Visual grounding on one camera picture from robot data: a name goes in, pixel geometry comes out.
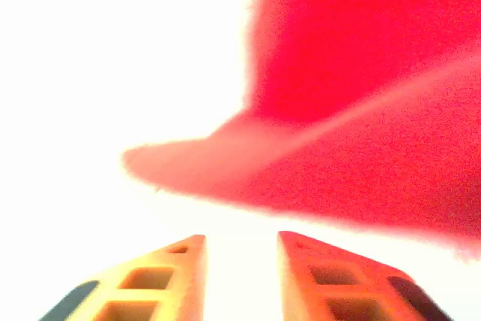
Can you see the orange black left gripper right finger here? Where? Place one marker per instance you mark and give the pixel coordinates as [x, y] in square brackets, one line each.
[319, 291]

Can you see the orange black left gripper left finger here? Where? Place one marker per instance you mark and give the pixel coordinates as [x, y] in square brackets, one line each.
[169, 291]

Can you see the red t-shirt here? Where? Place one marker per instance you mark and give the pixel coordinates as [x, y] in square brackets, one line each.
[338, 73]

